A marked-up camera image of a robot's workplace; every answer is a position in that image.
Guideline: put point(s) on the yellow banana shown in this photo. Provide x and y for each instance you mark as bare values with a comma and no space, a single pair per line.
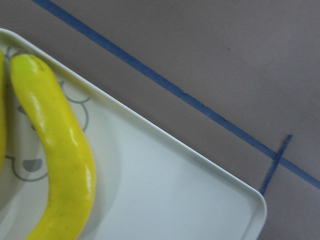
70,162
3,116

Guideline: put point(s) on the white rectangular bear tray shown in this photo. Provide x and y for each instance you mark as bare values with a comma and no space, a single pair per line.
150,186

